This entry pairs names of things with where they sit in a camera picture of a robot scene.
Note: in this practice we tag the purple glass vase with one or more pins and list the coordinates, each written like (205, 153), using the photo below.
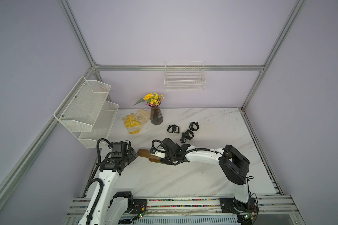
(156, 117)

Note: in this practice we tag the yellow white work glove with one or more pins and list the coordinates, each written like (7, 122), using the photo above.
(132, 125)

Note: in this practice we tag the wooden watch stand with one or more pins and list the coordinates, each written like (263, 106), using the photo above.
(146, 154)

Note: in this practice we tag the black watch middle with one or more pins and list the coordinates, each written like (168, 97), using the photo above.
(187, 135)

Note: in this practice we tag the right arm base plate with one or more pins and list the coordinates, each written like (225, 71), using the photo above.
(231, 205)

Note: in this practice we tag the black watch left pair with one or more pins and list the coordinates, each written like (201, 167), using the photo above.
(173, 129)

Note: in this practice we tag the yellow artificial flowers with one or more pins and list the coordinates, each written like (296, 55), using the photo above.
(151, 99)

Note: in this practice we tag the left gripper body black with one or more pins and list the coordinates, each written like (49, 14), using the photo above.
(129, 156)

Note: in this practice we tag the aluminium frame rail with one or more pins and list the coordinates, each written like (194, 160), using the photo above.
(180, 67)

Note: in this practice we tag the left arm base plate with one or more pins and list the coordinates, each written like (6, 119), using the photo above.
(139, 205)

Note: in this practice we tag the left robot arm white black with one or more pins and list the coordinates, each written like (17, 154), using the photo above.
(107, 207)

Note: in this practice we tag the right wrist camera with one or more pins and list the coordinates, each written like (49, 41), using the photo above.
(157, 153)

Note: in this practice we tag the white mesh lower shelf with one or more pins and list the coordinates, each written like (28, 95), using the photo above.
(102, 125)

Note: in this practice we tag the white wire wall basket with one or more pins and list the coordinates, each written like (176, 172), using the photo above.
(180, 80)

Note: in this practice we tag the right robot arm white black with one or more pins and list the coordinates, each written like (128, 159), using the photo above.
(233, 164)

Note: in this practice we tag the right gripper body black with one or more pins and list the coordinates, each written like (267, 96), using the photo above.
(169, 157)

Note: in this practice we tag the black digital watch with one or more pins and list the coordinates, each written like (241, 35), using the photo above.
(194, 126)

